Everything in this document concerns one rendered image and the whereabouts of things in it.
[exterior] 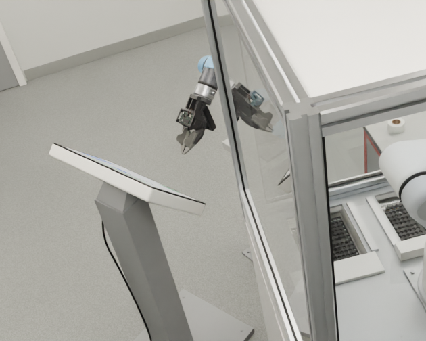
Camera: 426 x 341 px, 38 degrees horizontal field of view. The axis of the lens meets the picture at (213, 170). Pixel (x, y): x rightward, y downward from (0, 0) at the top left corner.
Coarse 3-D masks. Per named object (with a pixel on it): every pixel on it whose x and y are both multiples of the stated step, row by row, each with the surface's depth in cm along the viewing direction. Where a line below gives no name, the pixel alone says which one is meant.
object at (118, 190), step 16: (64, 160) 220; (80, 160) 215; (96, 176) 210; (112, 176) 206; (128, 176) 204; (112, 192) 220; (128, 192) 201; (144, 192) 197; (160, 192) 199; (176, 208) 209; (192, 208) 215
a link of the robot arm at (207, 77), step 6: (210, 60) 220; (204, 66) 221; (210, 66) 219; (204, 72) 220; (210, 72) 219; (204, 78) 219; (210, 78) 219; (204, 84) 219; (210, 84) 219; (216, 84) 220; (216, 90) 222
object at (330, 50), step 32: (256, 0) 109; (288, 0) 107; (320, 0) 105; (352, 0) 103; (384, 0) 101; (416, 0) 99; (288, 32) 98; (320, 32) 97; (352, 32) 95; (384, 32) 93; (416, 32) 92; (320, 64) 89; (352, 64) 88; (384, 64) 87; (416, 64) 85
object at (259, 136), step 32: (224, 32) 141; (224, 64) 161; (256, 96) 114; (256, 128) 127; (256, 160) 143; (288, 160) 96; (256, 192) 162; (288, 192) 105; (256, 224) 189; (288, 224) 115; (288, 256) 128; (288, 288) 144
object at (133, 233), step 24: (120, 216) 218; (144, 216) 225; (120, 240) 231; (144, 240) 229; (120, 264) 246; (144, 264) 234; (144, 288) 245; (168, 288) 251; (144, 312) 262; (168, 312) 256; (192, 312) 301; (216, 312) 299; (144, 336) 295; (168, 336) 262; (192, 336) 277; (216, 336) 288; (240, 336) 286
